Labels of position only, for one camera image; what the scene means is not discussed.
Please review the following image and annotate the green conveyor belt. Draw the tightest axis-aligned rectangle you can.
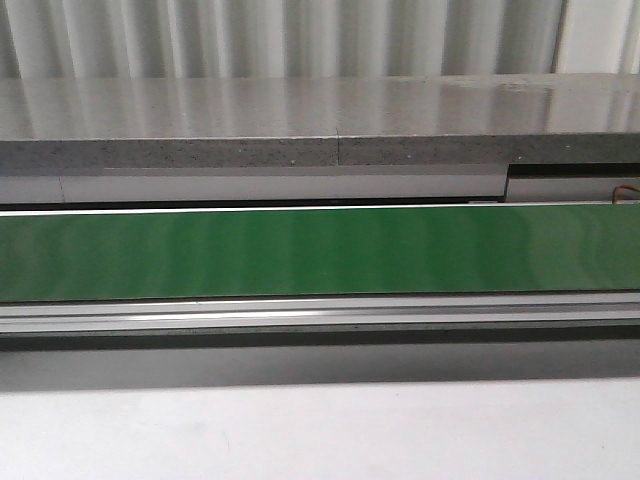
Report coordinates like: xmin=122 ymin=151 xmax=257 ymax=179
xmin=1 ymin=204 xmax=639 ymax=303

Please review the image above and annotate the grey stone countertop slab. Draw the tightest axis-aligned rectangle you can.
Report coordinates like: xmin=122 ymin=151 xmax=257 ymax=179
xmin=1 ymin=74 xmax=639 ymax=172

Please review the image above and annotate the white corrugated curtain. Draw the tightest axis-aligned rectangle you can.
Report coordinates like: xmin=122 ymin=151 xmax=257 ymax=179
xmin=1 ymin=1 xmax=639 ymax=78

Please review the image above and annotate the aluminium conveyor frame rail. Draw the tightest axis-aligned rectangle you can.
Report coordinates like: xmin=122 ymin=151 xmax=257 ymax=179
xmin=1 ymin=292 xmax=639 ymax=333

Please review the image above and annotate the red orange wire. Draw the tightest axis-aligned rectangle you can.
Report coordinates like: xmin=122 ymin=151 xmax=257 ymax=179
xmin=609 ymin=184 xmax=640 ymax=204

